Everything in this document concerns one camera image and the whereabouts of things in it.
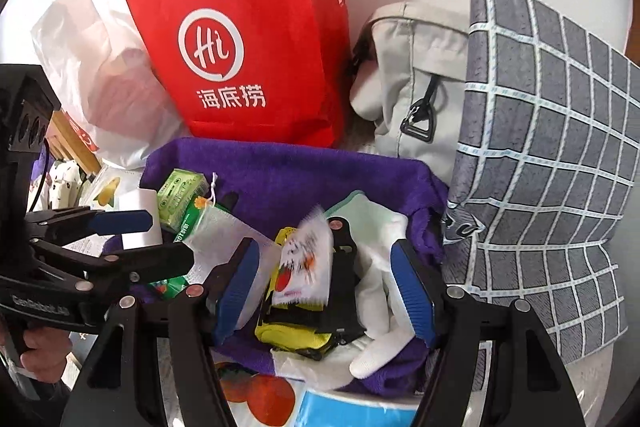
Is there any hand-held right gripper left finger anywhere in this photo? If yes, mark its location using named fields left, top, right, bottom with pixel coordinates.
left=60, top=237, right=262, bottom=427

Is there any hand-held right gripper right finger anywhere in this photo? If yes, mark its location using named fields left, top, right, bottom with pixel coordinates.
left=390, top=238, right=586, bottom=427

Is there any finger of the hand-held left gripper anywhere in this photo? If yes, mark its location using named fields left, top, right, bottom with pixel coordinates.
left=30, top=241, right=195, bottom=303
left=25, top=207, right=153, bottom=242

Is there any white sponge block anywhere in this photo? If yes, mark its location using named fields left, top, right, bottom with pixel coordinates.
left=120, top=188, right=163, bottom=250

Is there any white knit glove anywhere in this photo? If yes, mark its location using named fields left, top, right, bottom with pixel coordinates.
left=350, top=212, right=436, bottom=380
left=322, top=191, right=401, bottom=238

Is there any white tissue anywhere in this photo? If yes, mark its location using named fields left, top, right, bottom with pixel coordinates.
left=187, top=174, right=281, bottom=288

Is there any small light green tissue pack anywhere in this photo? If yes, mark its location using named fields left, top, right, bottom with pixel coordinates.
left=157, top=170, right=208, bottom=228

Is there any yellow pouch with black straps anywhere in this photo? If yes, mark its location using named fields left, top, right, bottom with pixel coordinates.
left=254, top=217, right=368, bottom=350

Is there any white red printed packet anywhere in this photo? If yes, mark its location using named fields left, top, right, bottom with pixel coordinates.
left=272, top=206, right=333, bottom=308

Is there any purple towel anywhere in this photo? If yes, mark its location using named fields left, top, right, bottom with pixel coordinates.
left=102, top=137, right=448, bottom=395

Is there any person's left hand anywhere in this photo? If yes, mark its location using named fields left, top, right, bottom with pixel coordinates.
left=20, top=324, right=73, bottom=385

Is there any wooden bed headboard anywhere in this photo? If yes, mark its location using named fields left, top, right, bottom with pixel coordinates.
left=45, top=109, right=103, bottom=175

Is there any white black patch pillow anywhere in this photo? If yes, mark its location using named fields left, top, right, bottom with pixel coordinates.
left=47, top=159, right=83, bottom=208

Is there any white plastic shopping bag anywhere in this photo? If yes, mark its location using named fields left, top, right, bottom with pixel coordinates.
left=31, top=0, right=188, bottom=170

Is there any fruit print plastic tablecloth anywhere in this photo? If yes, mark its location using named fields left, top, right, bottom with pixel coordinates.
left=65, top=167, right=618, bottom=427

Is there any light blue carton box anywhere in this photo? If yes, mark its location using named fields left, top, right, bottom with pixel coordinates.
left=300, top=389, right=421, bottom=427

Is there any grey checked seat cushion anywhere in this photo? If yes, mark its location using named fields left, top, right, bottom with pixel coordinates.
left=442, top=0, right=640, bottom=365

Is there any beige canvas bag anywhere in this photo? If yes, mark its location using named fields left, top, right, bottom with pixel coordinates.
left=348, top=2, right=471, bottom=185

